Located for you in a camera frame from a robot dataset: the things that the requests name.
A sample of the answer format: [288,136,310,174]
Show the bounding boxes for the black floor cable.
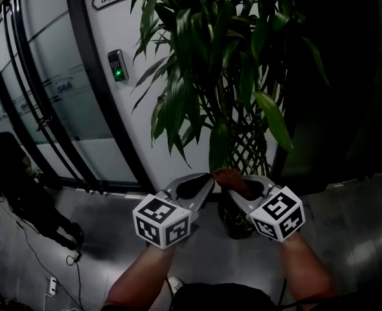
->
[0,199,84,310]

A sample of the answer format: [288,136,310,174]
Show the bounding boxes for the person's right forearm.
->
[278,234,338,301]

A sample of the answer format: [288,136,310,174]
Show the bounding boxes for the dark glass door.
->
[273,0,382,189]

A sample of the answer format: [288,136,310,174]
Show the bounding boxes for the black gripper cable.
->
[276,276,289,306]

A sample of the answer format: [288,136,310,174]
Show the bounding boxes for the green potted plant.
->
[129,0,331,240]

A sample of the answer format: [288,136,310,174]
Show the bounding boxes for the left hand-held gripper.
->
[132,172,216,249]

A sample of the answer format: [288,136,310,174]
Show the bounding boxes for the person's white shoe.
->
[167,276,185,294]

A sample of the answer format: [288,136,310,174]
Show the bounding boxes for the black door handle lock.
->
[34,115,53,132]

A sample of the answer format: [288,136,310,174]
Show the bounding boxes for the frosted glass door black frame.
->
[0,0,155,196]

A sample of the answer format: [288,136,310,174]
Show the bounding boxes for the fingerprint access keypad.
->
[107,49,129,83]

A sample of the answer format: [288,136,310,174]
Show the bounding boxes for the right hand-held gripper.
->
[227,174,306,242]

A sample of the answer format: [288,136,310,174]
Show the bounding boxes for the person's black shorts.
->
[170,282,278,311]

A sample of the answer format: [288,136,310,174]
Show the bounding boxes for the person's left forearm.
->
[104,243,176,308]

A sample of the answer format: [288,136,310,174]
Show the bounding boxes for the white cable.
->
[43,290,79,311]

